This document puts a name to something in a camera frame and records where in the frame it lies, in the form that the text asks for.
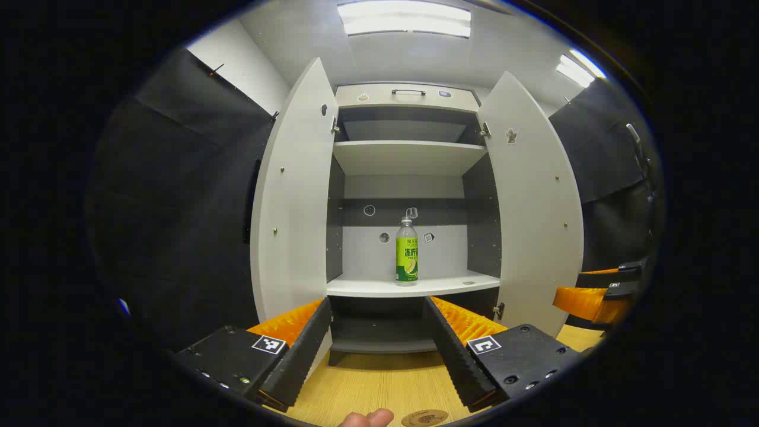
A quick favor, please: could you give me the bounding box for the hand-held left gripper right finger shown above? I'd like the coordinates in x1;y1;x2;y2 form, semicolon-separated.
423;295;582;413

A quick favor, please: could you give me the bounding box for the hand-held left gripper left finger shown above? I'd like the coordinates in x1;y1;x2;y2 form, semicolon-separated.
174;297;333;413

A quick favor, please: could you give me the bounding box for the round brown coaster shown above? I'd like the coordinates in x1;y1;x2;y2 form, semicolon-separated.
401;409;449;427

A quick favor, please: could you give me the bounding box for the white cabinet door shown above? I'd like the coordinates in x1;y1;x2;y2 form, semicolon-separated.
476;72;585;339
250;58;339;380

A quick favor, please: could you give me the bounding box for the green label plastic bottle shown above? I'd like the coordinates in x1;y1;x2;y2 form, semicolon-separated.
396;216;419;286

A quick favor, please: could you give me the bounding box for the ceiling light panel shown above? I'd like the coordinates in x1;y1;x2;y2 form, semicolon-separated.
556;49;607;88
337;1;472;38

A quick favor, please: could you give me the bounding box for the black backdrop cloth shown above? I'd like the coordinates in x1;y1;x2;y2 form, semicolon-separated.
89;47;659;350

